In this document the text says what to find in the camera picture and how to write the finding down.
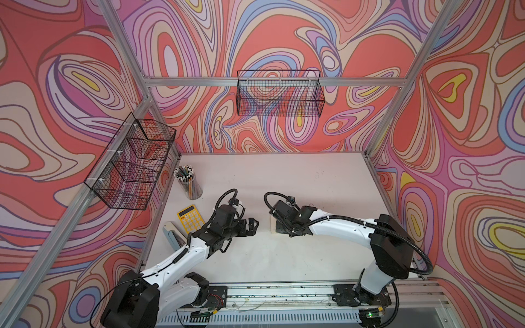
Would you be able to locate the cup of coloured pencils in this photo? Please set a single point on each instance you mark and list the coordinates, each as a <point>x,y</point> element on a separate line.
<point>186,177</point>

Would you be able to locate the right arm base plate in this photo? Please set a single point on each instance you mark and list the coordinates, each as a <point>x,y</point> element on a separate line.
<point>351,295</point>

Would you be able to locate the back wire basket black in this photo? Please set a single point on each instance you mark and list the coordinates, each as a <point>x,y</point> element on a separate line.
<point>280,93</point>

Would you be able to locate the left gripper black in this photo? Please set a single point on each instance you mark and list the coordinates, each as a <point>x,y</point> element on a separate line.
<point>252,229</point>

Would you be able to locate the yellow calculator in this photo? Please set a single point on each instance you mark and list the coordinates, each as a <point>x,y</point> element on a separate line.
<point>191,219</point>

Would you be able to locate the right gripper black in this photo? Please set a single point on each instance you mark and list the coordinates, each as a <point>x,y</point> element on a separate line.
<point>279,230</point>

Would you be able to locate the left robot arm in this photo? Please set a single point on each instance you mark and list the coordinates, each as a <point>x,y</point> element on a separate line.
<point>142,299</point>

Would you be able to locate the cream lotus box far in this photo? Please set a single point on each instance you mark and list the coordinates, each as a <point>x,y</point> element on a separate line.
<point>273,225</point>

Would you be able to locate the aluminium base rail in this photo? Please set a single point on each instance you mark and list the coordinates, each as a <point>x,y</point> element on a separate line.
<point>416,303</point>

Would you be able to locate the wire basket black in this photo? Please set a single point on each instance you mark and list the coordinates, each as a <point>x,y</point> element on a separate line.
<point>136,156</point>
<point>280,93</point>

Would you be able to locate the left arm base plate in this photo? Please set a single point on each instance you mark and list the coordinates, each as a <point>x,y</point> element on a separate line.
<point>211,298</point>

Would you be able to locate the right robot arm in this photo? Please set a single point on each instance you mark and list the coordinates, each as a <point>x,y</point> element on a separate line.
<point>388,245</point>

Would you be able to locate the left wire basket black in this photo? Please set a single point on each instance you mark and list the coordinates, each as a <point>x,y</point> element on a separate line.
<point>136,156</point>

